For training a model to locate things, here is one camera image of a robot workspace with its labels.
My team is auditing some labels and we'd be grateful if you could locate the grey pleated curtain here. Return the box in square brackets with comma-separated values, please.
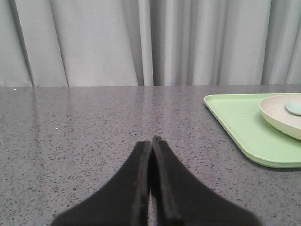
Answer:
[0, 0, 301, 87]

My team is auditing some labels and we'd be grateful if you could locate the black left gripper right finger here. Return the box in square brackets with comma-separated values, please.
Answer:
[150, 136, 261, 226]

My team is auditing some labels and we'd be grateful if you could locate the light green plastic tray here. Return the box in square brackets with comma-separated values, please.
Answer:
[204, 93, 301, 168]

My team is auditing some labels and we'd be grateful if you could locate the beige round plastic plate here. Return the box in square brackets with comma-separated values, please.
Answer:
[259, 93, 301, 140]

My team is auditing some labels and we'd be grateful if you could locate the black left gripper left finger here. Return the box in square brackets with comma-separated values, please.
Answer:
[52, 141, 151, 226]

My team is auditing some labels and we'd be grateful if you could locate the pale blue plastic spoon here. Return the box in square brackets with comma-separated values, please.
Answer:
[285, 101, 301, 116]

